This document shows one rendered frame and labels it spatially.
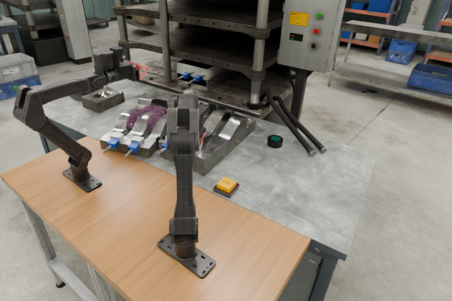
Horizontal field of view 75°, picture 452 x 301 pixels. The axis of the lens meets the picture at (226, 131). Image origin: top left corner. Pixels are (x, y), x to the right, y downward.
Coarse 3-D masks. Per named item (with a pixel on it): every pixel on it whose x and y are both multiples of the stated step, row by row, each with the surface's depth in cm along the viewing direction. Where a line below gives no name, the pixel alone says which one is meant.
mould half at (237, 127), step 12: (216, 120) 149; (228, 120) 148; (240, 120) 146; (252, 120) 162; (228, 132) 143; (240, 132) 149; (216, 144) 136; (228, 144) 141; (168, 156) 137; (204, 156) 127; (216, 156) 133; (204, 168) 127
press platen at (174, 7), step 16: (176, 0) 260; (192, 0) 264; (176, 16) 200; (192, 16) 193; (208, 16) 195; (224, 16) 198; (240, 16) 200; (256, 16) 202; (272, 16) 204; (256, 32) 165
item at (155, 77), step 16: (144, 64) 261; (160, 64) 263; (176, 64) 264; (144, 80) 230; (160, 80) 230; (176, 80) 233; (240, 80) 237; (272, 80) 239; (208, 96) 207; (224, 96) 208; (240, 96) 209; (272, 96) 211; (240, 112) 193; (256, 112) 188
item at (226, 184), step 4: (224, 180) 122; (228, 180) 122; (232, 180) 122; (220, 184) 119; (224, 184) 119; (228, 184) 119; (232, 184) 120; (220, 188) 119; (224, 188) 118; (228, 188) 117; (232, 188) 119; (228, 192) 118
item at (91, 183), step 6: (72, 168) 119; (84, 168) 121; (66, 174) 126; (72, 174) 121; (78, 174) 120; (84, 174) 121; (90, 174) 126; (72, 180) 123; (78, 180) 121; (84, 180) 122; (90, 180) 123; (96, 180) 123; (78, 186) 121; (84, 186) 120; (90, 186) 120; (96, 186) 120
